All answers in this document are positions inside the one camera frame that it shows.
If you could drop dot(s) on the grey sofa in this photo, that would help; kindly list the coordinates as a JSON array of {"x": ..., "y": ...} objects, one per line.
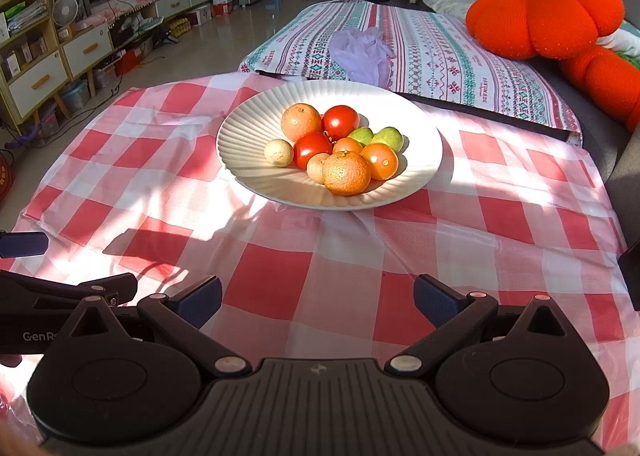
[{"x": 607, "y": 161}]

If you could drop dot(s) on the orange knitted pumpkin plush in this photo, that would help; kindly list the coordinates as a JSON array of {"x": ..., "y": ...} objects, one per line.
[{"x": 540, "y": 11}]

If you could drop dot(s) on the small orange tomato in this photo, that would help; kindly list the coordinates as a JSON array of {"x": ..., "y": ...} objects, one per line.
[{"x": 347, "y": 145}]

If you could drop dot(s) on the small white fan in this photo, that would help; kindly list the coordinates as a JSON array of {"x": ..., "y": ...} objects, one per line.
[{"x": 63, "y": 11}]

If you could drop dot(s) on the white ribbed plate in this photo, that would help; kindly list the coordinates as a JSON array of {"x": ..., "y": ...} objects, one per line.
[{"x": 250, "y": 124}]

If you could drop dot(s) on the red tomato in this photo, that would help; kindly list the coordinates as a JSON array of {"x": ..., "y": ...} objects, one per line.
[
  {"x": 312, "y": 150},
  {"x": 340, "y": 121}
]

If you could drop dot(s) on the orange segmented knitted plush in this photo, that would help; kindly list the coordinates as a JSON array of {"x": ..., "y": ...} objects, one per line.
[{"x": 605, "y": 79}]

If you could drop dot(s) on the white cushion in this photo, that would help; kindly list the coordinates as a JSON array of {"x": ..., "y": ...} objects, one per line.
[{"x": 622, "y": 41}]

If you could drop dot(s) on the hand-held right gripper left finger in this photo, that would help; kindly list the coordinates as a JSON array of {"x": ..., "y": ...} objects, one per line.
[{"x": 200, "y": 303}]

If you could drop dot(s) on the black screen device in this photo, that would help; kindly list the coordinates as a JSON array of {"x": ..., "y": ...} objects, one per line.
[{"x": 631, "y": 278}]

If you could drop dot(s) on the mandarin orange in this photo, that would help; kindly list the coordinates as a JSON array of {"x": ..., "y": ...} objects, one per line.
[
  {"x": 300, "y": 122},
  {"x": 346, "y": 173}
]

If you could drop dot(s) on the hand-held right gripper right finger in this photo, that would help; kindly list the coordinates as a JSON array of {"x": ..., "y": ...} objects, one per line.
[{"x": 436, "y": 301}]

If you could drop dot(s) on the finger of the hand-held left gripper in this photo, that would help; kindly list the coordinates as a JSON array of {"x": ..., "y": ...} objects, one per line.
[
  {"x": 65, "y": 288},
  {"x": 22, "y": 243}
]

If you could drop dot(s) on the blue plastic tub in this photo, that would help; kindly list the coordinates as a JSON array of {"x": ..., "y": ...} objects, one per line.
[{"x": 76, "y": 96}]

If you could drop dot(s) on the red white checkered tablecloth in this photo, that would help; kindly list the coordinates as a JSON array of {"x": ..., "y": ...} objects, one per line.
[{"x": 350, "y": 256}]

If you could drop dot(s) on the white drawer cabinet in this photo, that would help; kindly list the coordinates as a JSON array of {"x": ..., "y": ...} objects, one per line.
[{"x": 182, "y": 1}]

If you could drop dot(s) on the beige longan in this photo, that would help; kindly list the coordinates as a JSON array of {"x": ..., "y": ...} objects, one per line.
[
  {"x": 317, "y": 169},
  {"x": 278, "y": 152}
]

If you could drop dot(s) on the wooden shelf unit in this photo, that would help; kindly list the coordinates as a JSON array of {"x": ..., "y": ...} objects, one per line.
[{"x": 30, "y": 81}]

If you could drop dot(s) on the wooden drawer cabinet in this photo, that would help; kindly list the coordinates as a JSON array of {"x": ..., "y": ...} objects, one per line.
[{"x": 87, "y": 49}]

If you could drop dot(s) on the patterned striped pillow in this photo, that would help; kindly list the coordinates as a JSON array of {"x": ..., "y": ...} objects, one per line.
[{"x": 440, "y": 56}]

